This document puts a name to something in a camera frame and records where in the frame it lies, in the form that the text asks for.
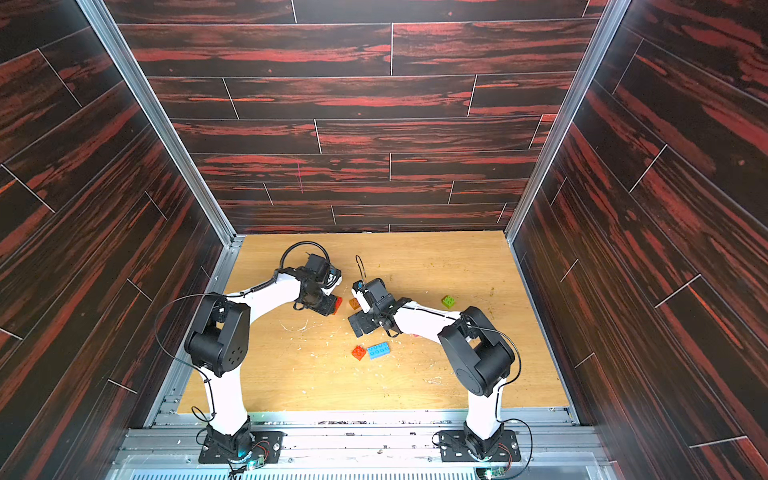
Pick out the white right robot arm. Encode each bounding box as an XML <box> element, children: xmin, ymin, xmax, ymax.
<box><xmin>348</xmin><ymin>278</ymin><xmax>516</xmax><ymax>459</ymax></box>

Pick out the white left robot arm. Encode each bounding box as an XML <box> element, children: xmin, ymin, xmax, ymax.
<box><xmin>184</xmin><ymin>271</ymin><xmax>342</xmax><ymax>460</ymax></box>

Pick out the small red 2x2 lego brick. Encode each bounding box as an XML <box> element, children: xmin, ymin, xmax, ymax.
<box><xmin>351</xmin><ymin>346</ymin><xmax>367</xmax><ymax>360</ymax></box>

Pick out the light blue lego plate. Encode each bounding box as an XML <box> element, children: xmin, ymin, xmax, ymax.
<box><xmin>367</xmin><ymin>342</ymin><xmax>391</xmax><ymax>360</ymax></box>

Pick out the green 2x2 lego brick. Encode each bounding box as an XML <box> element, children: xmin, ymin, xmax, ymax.
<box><xmin>441</xmin><ymin>295</ymin><xmax>456</xmax><ymax>309</ymax></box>

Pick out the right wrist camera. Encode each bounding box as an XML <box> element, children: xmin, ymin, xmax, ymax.
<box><xmin>363</xmin><ymin>278</ymin><xmax>390</xmax><ymax>306</ymax></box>

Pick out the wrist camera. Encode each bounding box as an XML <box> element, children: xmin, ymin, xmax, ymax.
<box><xmin>363</xmin><ymin>278</ymin><xmax>390</xmax><ymax>306</ymax></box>
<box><xmin>304</xmin><ymin>254</ymin><xmax>331</xmax><ymax>284</ymax></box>

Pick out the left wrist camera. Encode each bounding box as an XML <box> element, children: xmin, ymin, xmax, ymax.
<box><xmin>304</xmin><ymin>254</ymin><xmax>331</xmax><ymax>284</ymax></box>

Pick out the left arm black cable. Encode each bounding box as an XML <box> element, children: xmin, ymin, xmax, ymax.
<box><xmin>152</xmin><ymin>240</ymin><xmax>331</xmax><ymax>421</ymax></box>

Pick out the aluminium front rail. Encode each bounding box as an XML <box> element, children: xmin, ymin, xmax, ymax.
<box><xmin>106</xmin><ymin>407</ymin><xmax>620</xmax><ymax>479</ymax></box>

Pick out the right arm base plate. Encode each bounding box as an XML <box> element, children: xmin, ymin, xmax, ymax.
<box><xmin>432</xmin><ymin>428</ymin><xmax>522</xmax><ymax>463</ymax></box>

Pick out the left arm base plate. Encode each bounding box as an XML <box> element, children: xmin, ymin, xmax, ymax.
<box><xmin>198</xmin><ymin>427</ymin><xmax>285</xmax><ymax>466</ymax></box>

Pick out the aluminium corner post left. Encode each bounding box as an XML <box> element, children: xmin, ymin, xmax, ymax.
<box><xmin>76</xmin><ymin>0</ymin><xmax>238</xmax><ymax>244</ymax></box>

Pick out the aluminium corner post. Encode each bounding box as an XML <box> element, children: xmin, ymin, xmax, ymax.
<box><xmin>505</xmin><ymin>0</ymin><xmax>632</xmax><ymax>241</ymax></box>
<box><xmin>76</xmin><ymin>0</ymin><xmax>238</xmax><ymax>244</ymax></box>

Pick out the aluminium corner post right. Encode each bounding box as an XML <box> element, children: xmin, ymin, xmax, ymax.
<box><xmin>505</xmin><ymin>0</ymin><xmax>632</xmax><ymax>241</ymax></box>

